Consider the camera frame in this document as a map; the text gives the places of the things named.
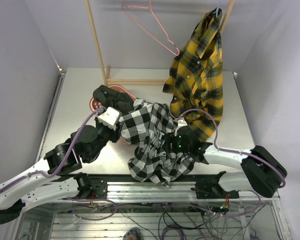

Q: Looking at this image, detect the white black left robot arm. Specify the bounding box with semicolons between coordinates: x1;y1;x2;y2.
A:
0;118;121;225

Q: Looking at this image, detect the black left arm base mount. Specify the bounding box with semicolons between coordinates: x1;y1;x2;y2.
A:
74;173;108;200

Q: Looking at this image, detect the pink wire hanger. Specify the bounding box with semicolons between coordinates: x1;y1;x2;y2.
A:
121;0;180;56

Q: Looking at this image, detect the black white checked shirt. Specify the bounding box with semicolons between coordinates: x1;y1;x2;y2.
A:
120;98;195;187

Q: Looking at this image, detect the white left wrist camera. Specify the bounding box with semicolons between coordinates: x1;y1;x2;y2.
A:
97;107;122;131

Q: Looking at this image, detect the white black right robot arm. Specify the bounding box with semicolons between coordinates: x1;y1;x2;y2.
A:
164;126;288;198

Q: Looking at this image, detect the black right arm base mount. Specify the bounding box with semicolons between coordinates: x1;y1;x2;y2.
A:
190;171;239;200

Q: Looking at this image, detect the blue wire hanger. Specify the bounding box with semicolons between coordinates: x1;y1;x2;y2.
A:
213;0;222;17

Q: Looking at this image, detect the yellow green plaid shirt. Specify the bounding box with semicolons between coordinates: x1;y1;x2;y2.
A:
162;9;224;142

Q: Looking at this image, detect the wooden clothes rack frame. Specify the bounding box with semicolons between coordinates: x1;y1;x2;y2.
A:
85;0;235;85

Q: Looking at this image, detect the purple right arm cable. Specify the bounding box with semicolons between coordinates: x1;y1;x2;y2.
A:
173;108;287;188

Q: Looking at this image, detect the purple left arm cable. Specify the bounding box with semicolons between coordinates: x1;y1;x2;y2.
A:
0;107;106;201

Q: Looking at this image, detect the pink plastic laundry basket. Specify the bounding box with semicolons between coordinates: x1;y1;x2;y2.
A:
89;84;138;146

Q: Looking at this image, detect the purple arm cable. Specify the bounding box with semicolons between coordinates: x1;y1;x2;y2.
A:
173;108;287;188
0;107;106;201

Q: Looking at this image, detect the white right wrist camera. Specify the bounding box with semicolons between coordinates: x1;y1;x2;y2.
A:
177;118;188;128

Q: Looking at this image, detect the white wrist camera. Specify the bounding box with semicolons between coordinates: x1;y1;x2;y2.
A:
97;107;122;131
177;118;188;128

